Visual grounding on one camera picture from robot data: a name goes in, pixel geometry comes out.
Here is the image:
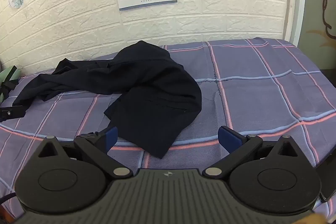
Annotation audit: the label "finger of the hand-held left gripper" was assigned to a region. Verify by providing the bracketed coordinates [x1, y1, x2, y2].
[0, 105, 26, 121]

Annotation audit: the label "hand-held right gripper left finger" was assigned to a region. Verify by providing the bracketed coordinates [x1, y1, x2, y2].
[38, 126, 133, 179]

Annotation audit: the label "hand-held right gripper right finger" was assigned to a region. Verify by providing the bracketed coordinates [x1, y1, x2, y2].
[203, 125, 299, 179]

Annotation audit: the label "dark navy pants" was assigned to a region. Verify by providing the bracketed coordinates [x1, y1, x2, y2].
[12, 40, 202, 159]

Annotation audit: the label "stack of folded clothes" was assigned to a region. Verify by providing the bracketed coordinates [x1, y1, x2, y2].
[0, 65, 25, 105]

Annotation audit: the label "purple plaid bed sheet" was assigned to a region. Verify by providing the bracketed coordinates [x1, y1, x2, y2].
[0, 38, 336, 216]

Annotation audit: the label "black flat device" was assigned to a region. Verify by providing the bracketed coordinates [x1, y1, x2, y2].
[314, 153, 336, 202]

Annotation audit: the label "black cable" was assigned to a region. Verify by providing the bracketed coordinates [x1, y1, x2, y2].
[0, 192, 17, 205]

